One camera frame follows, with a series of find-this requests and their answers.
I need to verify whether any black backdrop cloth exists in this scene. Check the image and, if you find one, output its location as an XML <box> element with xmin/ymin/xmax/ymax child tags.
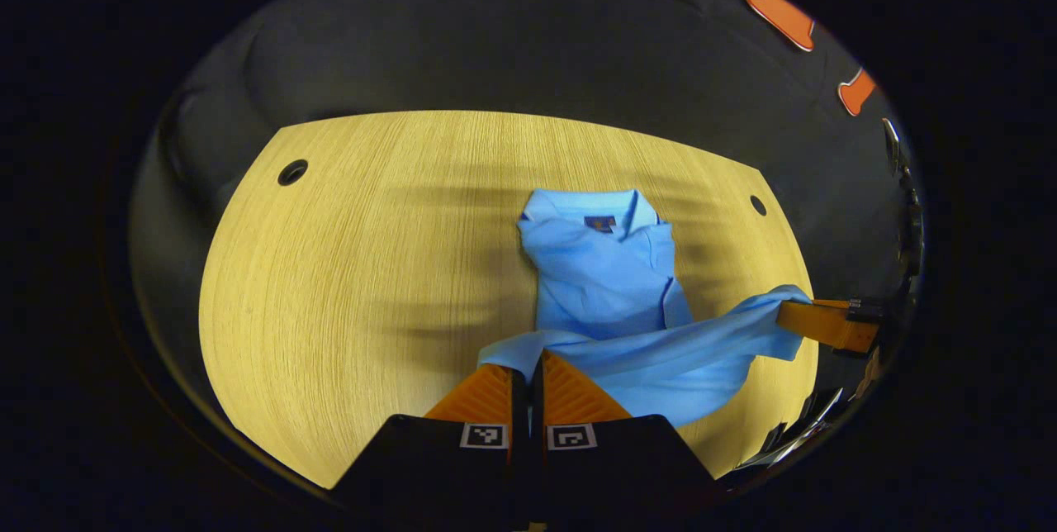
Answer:
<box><xmin>128</xmin><ymin>0</ymin><xmax>926</xmax><ymax>401</ymax></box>

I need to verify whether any light blue T-shirt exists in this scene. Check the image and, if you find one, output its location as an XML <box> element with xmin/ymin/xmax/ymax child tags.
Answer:
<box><xmin>477</xmin><ymin>188</ymin><xmax>814</xmax><ymax>430</ymax></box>

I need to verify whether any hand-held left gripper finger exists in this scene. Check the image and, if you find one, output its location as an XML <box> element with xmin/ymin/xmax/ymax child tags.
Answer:
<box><xmin>528</xmin><ymin>349</ymin><xmax>729</xmax><ymax>530</ymax></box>
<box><xmin>330</xmin><ymin>363</ymin><xmax>529</xmax><ymax>530</ymax></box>

